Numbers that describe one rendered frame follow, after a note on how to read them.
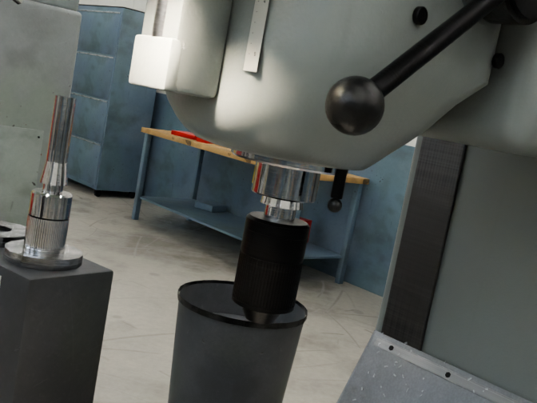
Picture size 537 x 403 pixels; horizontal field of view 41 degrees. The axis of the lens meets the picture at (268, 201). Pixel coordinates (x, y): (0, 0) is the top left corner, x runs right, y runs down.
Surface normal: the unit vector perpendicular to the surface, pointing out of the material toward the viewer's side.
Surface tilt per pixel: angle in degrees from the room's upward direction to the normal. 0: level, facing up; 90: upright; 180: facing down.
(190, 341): 94
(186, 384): 94
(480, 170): 90
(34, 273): 0
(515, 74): 90
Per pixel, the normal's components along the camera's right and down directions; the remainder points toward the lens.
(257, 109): -0.37, 0.40
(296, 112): -0.04, 0.61
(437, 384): -0.57, -0.47
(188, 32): 0.67, 0.22
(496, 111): -0.73, -0.04
